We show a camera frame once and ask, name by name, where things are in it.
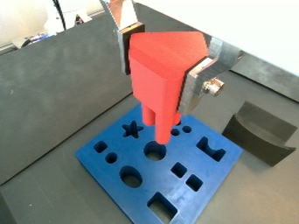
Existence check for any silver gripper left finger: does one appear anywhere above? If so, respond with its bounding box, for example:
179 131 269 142
98 0 145 75

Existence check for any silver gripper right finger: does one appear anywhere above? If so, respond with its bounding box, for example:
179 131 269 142
177 37 243 116

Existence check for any red three prong block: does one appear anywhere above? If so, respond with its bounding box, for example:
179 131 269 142
128 31 208 144

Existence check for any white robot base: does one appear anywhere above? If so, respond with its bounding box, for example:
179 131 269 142
44 0 92 34

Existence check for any black curved holder block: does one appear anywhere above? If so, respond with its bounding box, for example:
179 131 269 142
221 101 297 166

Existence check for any dark grey foam panel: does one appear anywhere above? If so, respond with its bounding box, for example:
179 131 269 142
0 2 299 186

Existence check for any blue shape sorter board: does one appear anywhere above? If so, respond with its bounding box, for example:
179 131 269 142
76 106 241 224

